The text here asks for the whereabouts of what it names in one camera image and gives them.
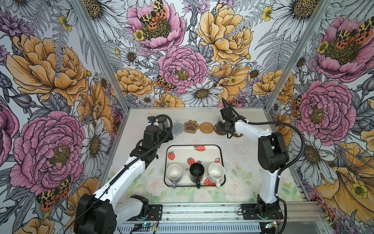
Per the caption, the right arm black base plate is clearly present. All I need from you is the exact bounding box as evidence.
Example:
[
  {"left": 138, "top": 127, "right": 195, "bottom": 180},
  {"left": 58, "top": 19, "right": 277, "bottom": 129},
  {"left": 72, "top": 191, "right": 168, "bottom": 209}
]
[{"left": 241, "top": 203, "right": 283, "bottom": 220}]

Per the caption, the aluminium frame corner post left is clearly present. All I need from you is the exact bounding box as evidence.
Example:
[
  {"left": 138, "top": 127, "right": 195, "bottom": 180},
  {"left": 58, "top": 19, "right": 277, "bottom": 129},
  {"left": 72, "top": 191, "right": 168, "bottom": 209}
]
[{"left": 72, "top": 1, "right": 130, "bottom": 114}]

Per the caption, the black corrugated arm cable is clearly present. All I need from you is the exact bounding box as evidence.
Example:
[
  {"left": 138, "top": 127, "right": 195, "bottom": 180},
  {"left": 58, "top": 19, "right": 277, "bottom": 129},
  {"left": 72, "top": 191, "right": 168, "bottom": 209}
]
[
  {"left": 62, "top": 114, "right": 173, "bottom": 234},
  {"left": 221, "top": 97, "right": 305, "bottom": 234}
]

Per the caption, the white mug purple handle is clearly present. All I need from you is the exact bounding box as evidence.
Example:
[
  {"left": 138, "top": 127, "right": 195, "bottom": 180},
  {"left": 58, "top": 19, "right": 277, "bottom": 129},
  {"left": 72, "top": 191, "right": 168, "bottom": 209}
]
[{"left": 166, "top": 164, "right": 183, "bottom": 189}]

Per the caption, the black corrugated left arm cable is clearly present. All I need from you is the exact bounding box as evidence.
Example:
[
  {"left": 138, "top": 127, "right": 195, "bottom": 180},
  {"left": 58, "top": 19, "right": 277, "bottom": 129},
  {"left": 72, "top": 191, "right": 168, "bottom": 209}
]
[{"left": 62, "top": 114, "right": 173, "bottom": 234}]

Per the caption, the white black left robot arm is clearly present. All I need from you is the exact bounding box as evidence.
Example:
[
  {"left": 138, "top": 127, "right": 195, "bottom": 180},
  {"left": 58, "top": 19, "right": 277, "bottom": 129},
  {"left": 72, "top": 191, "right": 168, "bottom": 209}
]
[{"left": 72, "top": 115, "right": 173, "bottom": 234}]

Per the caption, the woven rattan round coaster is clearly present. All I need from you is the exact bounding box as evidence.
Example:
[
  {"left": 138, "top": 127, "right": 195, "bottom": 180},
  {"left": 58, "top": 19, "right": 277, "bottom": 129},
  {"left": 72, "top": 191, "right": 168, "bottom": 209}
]
[{"left": 199, "top": 122, "right": 214, "bottom": 134}]

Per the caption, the green circuit board left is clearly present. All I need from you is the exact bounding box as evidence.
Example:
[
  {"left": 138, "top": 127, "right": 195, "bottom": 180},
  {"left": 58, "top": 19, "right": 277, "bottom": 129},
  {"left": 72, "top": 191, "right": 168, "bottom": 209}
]
[{"left": 134, "top": 222, "right": 157, "bottom": 229}]

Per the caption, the scratched brown wooden round coaster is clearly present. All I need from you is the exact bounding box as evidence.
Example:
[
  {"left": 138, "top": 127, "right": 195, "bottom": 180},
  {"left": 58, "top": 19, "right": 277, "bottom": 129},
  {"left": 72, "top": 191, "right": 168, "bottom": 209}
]
[{"left": 214, "top": 124, "right": 226, "bottom": 136}]

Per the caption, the aluminium frame corner post right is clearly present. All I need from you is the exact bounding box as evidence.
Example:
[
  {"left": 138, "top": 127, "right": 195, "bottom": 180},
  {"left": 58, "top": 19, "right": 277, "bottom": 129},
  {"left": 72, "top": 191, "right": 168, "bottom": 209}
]
[{"left": 265, "top": 1, "right": 332, "bottom": 111}]

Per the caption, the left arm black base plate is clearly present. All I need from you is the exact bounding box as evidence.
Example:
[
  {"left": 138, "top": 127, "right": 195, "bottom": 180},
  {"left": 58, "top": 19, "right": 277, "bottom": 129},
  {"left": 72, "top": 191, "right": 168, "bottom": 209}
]
[{"left": 128, "top": 204, "right": 163, "bottom": 221}]

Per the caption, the cork paw print coaster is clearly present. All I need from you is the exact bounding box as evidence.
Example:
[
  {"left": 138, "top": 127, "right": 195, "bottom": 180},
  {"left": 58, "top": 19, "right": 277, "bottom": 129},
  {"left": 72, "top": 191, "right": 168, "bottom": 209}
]
[{"left": 184, "top": 120, "right": 200, "bottom": 134}]

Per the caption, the green circuit board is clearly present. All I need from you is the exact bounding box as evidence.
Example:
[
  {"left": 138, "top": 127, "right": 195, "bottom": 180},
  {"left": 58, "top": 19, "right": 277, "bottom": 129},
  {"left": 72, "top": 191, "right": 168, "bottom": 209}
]
[
  {"left": 264, "top": 221, "right": 278, "bottom": 229},
  {"left": 134, "top": 222, "right": 157, "bottom": 229}
]

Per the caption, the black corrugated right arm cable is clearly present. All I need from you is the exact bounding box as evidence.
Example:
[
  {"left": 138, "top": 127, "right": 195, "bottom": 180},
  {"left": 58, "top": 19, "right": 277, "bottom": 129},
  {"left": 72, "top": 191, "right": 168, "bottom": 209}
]
[{"left": 221, "top": 97, "right": 305, "bottom": 234}]

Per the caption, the black mug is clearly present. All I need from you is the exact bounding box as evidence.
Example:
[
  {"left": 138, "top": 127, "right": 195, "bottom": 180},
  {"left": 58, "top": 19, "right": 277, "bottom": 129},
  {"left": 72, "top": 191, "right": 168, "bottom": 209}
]
[{"left": 190, "top": 163, "right": 205, "bottom": 189}]

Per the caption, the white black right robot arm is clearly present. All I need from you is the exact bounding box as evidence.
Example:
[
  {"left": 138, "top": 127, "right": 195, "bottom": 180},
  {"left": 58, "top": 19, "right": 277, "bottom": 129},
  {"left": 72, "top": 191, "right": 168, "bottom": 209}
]
[{"left": 217, "top": 107, "right": 289, "bottom": 218}]

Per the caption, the aluminium frame corner post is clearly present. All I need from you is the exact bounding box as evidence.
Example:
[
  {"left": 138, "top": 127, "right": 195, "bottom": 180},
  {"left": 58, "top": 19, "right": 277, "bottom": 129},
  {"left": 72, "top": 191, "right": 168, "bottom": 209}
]
[
  {"left": 72, "top": 1, "right": 130, "bottom": 114},
  {"left": 265, "top": 1, "right": 332, "bottom": 111}
]

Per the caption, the aluminium front rail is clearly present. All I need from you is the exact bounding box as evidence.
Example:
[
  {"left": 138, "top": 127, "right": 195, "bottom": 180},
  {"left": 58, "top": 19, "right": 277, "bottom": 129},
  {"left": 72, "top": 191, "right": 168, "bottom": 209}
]
[{"left": 119, "top": 201, "right": 326, "bottom": 225}]

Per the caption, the grey woven round coaster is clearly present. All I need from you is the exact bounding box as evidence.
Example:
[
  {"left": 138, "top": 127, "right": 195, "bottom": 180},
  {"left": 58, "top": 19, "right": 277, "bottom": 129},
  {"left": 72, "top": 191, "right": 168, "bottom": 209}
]
[{"left": 172, "top": 122, "right": 185, "bottom": 136}]

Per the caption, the white strawberry serving tray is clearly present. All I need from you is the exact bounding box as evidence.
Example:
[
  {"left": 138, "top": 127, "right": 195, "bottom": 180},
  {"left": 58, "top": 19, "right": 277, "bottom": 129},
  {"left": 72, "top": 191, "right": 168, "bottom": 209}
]
[{"left": 164, "top": 145, "right": 226, "bottom": 187}]

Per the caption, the green circuit board right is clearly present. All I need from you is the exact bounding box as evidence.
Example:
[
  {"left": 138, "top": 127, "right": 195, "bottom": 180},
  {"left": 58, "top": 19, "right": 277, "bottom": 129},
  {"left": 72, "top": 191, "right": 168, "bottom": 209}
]
[{"left": 264, "top": 221, "right": 278, "bottom": 229}]

